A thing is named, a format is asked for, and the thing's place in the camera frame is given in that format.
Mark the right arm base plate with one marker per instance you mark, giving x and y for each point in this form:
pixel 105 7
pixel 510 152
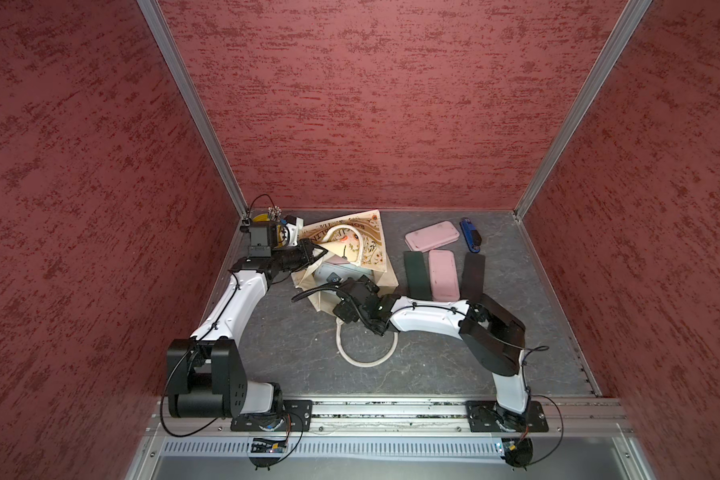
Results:
pixel 489 417

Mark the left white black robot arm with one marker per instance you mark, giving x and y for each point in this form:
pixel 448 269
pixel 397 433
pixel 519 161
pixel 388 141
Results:
pixel 206 377

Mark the green pencil case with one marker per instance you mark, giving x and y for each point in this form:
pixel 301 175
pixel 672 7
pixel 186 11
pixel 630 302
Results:
pixel 417 276

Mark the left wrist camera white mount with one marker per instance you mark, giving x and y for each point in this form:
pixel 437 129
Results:
pixel 290 227

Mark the aluminium front rail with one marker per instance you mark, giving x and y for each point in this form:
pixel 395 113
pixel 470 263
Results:
pixel 448 417

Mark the blue stapler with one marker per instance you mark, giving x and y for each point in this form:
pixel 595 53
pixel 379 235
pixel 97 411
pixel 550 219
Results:
pixel 472 236

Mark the dark grey pencil case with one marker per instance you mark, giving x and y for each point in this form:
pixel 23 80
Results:
pixel 472 282

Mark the yellow cup with pens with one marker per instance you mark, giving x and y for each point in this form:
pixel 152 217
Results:
pixel 264 229

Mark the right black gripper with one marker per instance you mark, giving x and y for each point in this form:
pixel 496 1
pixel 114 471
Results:
pixel 346 312

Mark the light grey pencil case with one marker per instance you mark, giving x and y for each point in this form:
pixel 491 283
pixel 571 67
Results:
pixel 329 273

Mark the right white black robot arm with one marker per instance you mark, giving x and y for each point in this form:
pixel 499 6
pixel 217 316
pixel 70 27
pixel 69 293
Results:
pixel 494 337

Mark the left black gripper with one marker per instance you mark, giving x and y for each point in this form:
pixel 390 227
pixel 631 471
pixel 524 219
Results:
pixel 305 246

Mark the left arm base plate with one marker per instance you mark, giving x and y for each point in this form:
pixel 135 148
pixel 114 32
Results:
pixel 291 416

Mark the cream floral canvas tote bag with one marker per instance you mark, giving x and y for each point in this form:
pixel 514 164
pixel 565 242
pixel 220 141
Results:
pixel 356 248

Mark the pink pencil case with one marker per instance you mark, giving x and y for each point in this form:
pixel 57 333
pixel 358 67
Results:
pixel 443 276
pixel 338 260
pixel 432 237

